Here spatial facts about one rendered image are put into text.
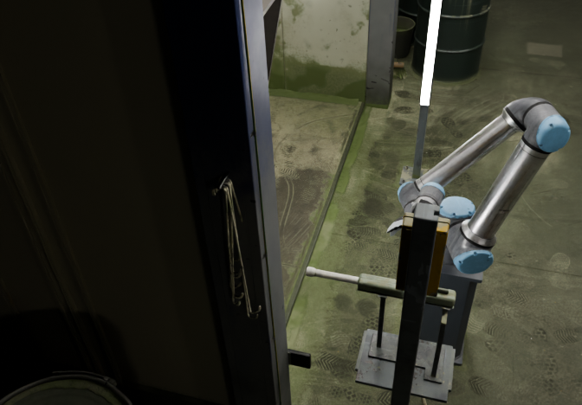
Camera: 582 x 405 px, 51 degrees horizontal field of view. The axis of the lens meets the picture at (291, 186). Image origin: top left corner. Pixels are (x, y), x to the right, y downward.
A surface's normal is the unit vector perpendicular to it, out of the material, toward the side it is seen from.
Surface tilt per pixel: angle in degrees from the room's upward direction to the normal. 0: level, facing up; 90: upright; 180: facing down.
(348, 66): 90
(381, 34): 90
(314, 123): 0
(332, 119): 0
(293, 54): 90
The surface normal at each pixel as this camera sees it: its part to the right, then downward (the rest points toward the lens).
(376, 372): -0.04, -0.76
